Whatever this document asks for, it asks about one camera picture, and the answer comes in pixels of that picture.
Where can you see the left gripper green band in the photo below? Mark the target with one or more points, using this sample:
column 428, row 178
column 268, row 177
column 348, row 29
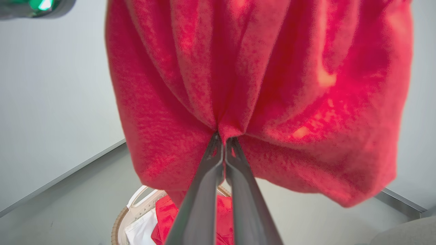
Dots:
column 32, row 6

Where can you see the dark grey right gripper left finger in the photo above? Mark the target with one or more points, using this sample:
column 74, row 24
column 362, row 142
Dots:
column 201, row 204

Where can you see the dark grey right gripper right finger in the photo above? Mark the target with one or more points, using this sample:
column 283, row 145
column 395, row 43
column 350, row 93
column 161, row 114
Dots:
column 250, row 211

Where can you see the red fleece garment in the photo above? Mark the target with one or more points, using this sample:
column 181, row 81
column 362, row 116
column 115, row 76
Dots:
column 259, row 85

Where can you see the white laundry basket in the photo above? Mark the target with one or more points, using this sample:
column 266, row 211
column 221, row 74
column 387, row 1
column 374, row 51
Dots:
column 136, row 211

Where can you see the grey sofa seat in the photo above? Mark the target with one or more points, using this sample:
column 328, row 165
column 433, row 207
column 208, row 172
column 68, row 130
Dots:
column 408, row 233

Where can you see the red towel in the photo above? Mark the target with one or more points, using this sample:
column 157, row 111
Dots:
column 167, row 217

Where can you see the white cloth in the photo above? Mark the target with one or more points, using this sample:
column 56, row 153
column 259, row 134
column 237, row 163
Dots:
column 143, row 231

